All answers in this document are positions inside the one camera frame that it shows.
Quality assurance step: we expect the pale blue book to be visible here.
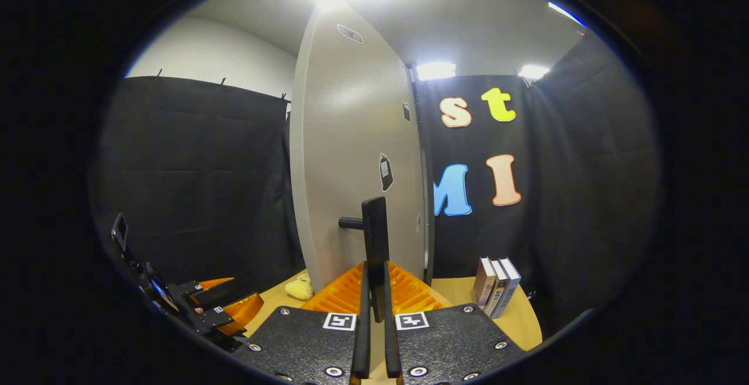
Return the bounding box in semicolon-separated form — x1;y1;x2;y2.
490;257;522;319

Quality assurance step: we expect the light grey cabinet door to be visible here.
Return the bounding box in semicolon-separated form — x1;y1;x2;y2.
290;5;431;322

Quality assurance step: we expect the black backdrop cloth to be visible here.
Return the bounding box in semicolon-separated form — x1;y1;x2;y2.
91;31;662;339

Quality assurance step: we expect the cream plush toy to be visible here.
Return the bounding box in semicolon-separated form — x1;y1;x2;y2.
285;274;315;301

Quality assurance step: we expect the dark grey cabinet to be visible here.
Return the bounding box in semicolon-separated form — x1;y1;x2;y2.
404;60;437;287

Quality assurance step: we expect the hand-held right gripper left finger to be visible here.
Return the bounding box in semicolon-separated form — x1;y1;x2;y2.
234;262;372;385

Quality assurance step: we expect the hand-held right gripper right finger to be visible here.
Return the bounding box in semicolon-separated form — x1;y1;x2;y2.
383;261;527;384

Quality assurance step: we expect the white book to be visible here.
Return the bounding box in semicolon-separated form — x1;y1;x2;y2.
483;259;509;315

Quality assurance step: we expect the pink cover book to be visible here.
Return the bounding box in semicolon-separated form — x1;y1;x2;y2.
471;256;496;307

